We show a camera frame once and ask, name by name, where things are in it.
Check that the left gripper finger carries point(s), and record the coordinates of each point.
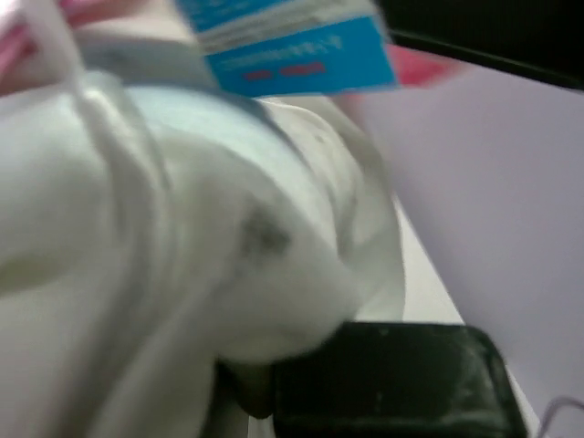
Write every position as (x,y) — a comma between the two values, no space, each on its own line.
(397,380)

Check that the white pillow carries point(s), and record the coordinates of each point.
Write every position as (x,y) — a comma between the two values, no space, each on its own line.
(162,245)

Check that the pink pillowcase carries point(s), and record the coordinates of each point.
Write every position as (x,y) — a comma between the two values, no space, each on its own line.
(158,21)

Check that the blue pillow tag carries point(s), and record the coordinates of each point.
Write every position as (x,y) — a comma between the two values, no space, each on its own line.
(260,48)

